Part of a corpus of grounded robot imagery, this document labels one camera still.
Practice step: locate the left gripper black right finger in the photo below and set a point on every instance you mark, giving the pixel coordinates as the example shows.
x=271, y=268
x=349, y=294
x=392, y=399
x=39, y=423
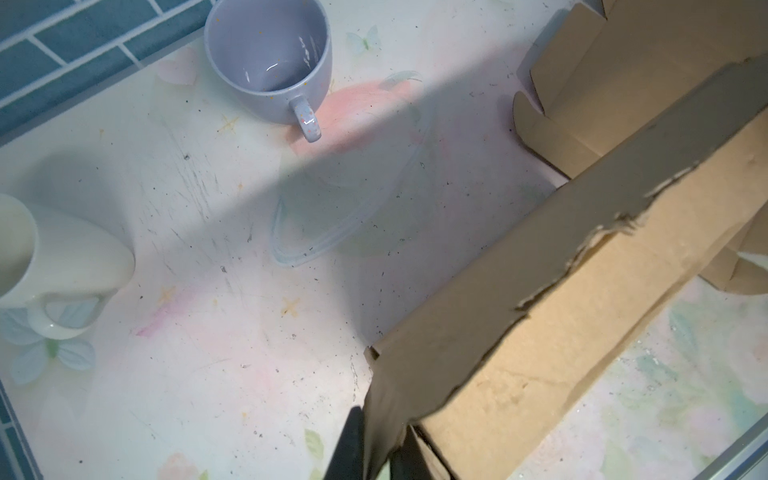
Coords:
x=415, y=460

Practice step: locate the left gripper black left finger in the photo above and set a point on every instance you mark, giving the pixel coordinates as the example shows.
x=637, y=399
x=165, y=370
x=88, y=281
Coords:
x=347, y=460

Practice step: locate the brown cardboard box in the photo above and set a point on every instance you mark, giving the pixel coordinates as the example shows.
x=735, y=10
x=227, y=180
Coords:
x=490, y=363

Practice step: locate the brown cardboard sheet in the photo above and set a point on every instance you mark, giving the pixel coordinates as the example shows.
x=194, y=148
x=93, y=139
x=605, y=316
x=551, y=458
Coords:
x=657, y=113

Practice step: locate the white ceramic mug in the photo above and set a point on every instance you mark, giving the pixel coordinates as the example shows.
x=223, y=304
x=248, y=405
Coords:
x=48, y=256

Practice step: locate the lavender speckled ceramic cup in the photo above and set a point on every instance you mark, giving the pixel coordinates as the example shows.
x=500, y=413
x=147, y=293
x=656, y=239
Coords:
x=276, y=56

